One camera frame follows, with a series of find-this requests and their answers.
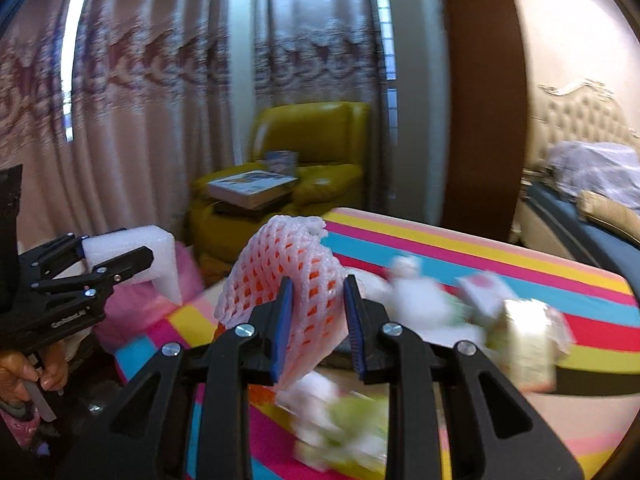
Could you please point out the green white crumpled wrapper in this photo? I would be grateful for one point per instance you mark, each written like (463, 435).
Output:
(335, 429)

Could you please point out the brown wooden door frame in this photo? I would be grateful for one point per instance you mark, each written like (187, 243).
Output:
(488, 121)

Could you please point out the right lace curtain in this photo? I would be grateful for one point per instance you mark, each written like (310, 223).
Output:
(327, 50)

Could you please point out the grey plastic covered bedding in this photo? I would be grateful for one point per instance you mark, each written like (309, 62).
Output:
(606, 168)

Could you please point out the pink sleeve forearm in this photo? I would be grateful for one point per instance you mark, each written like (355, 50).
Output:
(23, 420)

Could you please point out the white foam corner piece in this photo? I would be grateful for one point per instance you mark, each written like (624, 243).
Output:
(163, 271)

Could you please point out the white picture book box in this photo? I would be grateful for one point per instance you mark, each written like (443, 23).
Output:
(251, 190)

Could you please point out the person's left hand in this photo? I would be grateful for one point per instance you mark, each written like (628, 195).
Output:
(16, 369)

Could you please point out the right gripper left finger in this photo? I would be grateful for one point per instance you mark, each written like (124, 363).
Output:
(190, 402)

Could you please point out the striped colourful table cloth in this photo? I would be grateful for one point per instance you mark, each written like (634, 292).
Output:
(318, 254)

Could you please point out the cream tufted headboard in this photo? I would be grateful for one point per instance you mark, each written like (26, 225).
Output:
(586, 112)

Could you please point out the pink trash bag bin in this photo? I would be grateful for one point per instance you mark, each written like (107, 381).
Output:
(133, 308)

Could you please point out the striped beige pillow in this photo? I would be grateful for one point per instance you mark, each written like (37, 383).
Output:
(609, 215)

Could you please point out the pale snack wrapper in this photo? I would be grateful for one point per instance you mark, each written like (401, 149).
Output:
(527, 341)

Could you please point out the left lace curtain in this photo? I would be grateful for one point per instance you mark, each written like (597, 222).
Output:
(113, 108)

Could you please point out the lace curtain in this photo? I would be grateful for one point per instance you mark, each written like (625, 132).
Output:
(113, 108)
(327, 50)

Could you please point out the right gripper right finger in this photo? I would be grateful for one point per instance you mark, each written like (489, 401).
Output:
(449, 405)

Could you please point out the small colourful book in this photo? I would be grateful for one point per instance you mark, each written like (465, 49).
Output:
(281, 162)

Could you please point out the blue bed mattress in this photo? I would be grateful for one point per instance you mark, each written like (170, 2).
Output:
(550, 224)

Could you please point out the yellow leather armchair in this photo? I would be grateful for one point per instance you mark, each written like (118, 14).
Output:
(331, 141)

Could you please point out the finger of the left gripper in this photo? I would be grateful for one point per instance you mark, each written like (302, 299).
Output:
(54, 256)
(103, 275)

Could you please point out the red white paper scrap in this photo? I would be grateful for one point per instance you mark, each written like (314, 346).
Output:
(485, 293)

